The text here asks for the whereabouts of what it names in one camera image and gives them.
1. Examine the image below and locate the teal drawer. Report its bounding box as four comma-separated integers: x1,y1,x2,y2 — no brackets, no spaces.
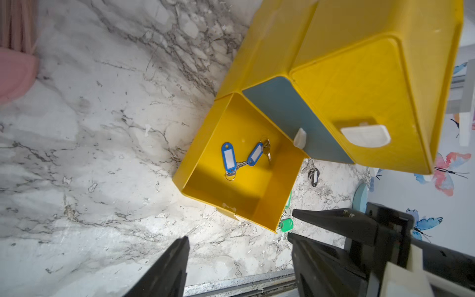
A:
242,76,354,164

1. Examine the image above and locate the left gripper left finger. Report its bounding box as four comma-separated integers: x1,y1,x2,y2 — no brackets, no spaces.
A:
124,236,190,297

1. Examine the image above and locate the green tag key bunch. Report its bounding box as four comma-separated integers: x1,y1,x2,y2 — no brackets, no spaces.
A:
277,194,294,233

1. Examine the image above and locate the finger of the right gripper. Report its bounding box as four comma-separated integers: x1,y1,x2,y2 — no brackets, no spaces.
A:
292,208,378,246

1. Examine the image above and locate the yellow plastic drawer cabinet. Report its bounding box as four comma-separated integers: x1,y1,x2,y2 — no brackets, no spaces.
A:
214,0,465,176

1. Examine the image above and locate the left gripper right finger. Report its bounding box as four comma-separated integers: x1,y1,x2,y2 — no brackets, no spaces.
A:
288,233,368,297

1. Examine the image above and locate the teal paddle board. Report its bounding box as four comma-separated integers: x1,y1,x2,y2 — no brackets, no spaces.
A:
352,183,369,214

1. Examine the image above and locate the white tiered step shelf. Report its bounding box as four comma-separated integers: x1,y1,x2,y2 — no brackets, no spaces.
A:
445,59,475,147

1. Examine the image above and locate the yellow bottom drawer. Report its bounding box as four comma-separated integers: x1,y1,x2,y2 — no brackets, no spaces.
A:
173,93,306,231

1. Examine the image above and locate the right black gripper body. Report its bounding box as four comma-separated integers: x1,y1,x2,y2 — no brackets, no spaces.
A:
344,202,475,297

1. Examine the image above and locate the black key ring bunch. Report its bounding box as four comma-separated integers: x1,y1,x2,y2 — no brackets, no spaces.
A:
307,158,320,188

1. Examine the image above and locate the blue tag key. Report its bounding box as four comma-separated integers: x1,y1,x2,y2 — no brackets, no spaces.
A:
221,142,237,181
236,139,270,169

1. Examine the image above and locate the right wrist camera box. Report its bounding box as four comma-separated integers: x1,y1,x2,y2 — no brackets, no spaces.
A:
379,245,475,297

